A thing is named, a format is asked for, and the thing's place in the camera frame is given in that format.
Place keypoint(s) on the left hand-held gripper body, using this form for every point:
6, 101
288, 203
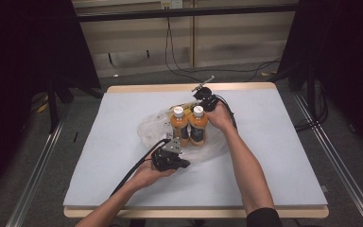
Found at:
167, 157

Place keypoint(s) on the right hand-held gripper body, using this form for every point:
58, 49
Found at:
207, 99

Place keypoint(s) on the orange drink bottle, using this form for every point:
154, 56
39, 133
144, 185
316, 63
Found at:
198, 124
179, 124

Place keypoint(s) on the clear plastic bag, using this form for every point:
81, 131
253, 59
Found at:
152, 127

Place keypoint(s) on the person's right hand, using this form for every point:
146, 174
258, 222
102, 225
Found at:
221, 118

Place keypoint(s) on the person's left hand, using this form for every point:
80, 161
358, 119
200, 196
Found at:
149, 175

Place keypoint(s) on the wooden table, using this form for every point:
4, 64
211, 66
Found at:
157, 87

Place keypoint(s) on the light grey table mat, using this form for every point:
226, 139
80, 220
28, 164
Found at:
107, 142

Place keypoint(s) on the black horizontal bar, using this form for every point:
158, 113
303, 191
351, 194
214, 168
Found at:
186, 12

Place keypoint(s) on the small black stick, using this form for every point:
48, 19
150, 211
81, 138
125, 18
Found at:
75, 136

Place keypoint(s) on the person's black sleeve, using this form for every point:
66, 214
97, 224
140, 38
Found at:
264, 218

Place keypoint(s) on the black metal stand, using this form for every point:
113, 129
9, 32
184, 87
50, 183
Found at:
311, 91
52, 107

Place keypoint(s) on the yellow floor tape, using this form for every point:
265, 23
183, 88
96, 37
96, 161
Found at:
42, 107

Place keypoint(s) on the dark curtain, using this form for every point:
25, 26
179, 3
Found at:
19, 78
349, 63

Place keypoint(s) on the white wall socket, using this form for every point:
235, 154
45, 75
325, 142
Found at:
171, 3

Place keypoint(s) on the metal floor rail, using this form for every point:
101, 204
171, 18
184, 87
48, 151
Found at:
34, 176
349, 186

